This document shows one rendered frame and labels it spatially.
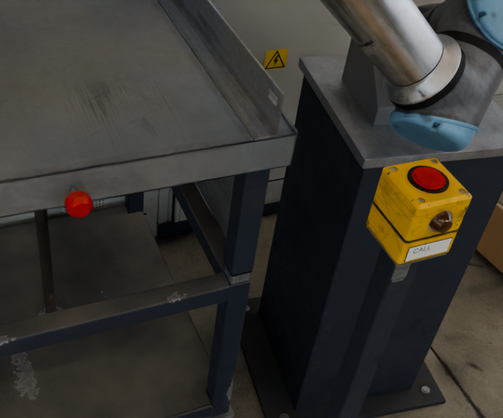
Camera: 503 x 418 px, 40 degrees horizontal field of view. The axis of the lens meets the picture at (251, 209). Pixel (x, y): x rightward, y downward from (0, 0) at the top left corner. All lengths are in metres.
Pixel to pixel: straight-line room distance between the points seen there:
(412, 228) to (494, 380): 1.10
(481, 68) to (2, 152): 0.64
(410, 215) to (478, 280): 1.30
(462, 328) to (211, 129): 1.18
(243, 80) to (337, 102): 0.26
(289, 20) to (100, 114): 0.83
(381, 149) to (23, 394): 0.84
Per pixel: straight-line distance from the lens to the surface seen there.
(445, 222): 0.84
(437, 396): 1.78
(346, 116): 1.21
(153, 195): 1.89
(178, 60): 1.10
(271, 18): 1.69
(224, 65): 1.09
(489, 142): 1.25
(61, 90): 1.02
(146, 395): 1.46
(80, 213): 0.86
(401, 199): 0.84
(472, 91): 1.00
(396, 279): 0.94
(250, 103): 1.01
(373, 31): 0.89
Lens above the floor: 1.40
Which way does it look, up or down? 41 degrees down
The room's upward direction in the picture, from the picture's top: 9 degrees clockwise
